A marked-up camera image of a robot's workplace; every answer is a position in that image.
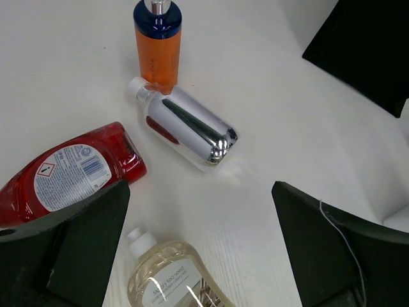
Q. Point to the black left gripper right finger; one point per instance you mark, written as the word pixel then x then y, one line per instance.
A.
pixel 339 259

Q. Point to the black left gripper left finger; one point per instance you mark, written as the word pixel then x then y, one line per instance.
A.
pixel 64 258

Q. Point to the red dish soap bottle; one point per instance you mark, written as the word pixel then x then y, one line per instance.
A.
pixel 69 173

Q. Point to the clear soap refill bottle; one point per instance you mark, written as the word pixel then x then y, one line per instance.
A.
pixel 170 274

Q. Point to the orange bottle blue cap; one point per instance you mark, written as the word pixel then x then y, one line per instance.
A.
pixel 158 38

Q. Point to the black canvas bag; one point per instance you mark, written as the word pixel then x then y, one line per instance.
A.
pixel 365 45

